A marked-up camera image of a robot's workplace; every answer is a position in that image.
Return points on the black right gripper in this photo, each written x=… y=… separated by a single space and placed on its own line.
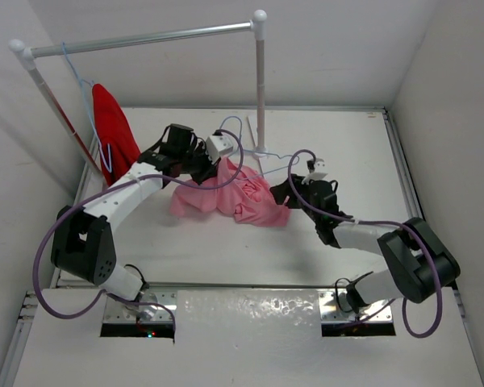
x=281 y=193

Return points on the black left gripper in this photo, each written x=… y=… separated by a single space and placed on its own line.
x=209 y=168

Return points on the light blue wire hanger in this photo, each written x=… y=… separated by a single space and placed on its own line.
x=257 y=155

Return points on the pink t shirt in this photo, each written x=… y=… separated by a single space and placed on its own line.
x=241 y=194

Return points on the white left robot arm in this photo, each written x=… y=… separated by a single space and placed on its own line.
x=83 y=243

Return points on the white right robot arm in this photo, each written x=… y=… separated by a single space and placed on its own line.
x=416 y=259

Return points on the red t shirt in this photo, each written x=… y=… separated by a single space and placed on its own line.
x=117 y=141

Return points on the light blue hanger with shirt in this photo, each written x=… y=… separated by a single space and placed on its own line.
x=93 y=113

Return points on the white clothes rack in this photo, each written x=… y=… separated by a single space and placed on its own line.
x=26 y=56

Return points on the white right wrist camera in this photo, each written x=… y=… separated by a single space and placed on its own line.
x=318 y=170

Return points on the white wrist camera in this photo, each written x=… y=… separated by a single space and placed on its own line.
x=318 y=170
x=218 y=145

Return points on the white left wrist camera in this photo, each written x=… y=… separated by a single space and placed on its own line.
x=218 y=145

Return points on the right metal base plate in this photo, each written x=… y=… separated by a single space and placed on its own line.
x=332 y=311

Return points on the metal base plate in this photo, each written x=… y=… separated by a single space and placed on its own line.
x=152 y=307
x=332 y=311

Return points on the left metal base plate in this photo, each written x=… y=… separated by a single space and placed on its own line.
x=152 y=307

